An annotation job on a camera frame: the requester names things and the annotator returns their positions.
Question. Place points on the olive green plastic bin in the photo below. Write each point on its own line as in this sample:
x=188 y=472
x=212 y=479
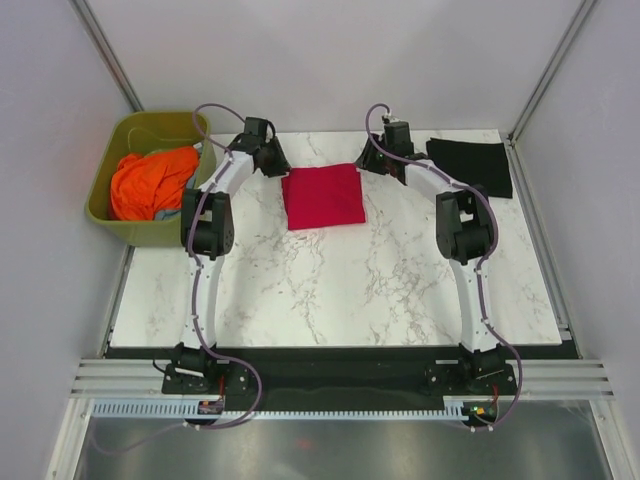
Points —
x=144 y=133

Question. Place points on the right aluminium frame post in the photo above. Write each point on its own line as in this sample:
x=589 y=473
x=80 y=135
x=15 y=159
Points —
x=569 y=37

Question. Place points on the left aluminium frame post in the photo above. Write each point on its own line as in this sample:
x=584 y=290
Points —
x=94 y=30

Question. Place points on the white slotted cable duct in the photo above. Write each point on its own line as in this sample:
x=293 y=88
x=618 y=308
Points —
x=194 y=409

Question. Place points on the folded black t shirt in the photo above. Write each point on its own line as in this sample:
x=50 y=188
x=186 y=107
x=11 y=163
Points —
x=485 y=164

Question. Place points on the aluminium frame post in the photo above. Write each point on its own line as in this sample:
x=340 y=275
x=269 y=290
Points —
x=94 y=30
x=569 y=37

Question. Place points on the magenta red t shirt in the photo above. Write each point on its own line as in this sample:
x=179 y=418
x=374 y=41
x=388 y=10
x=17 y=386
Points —
x=327 y=196

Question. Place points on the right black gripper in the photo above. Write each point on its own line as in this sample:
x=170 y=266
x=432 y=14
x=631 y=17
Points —
x=366 y=158

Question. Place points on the orange t shirt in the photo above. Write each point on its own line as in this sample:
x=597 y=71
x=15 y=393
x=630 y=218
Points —
x=144 y=184

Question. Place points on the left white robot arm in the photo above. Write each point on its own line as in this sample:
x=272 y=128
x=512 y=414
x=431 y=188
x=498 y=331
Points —
x=207 y=225

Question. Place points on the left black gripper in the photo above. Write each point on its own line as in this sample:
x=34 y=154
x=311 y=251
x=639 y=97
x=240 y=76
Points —
x=282 y=166

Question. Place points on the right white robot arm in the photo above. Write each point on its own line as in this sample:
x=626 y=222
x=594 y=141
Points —
x=466 y=227

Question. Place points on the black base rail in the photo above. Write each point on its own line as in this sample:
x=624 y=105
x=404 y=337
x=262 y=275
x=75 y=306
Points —
x=345 y=377

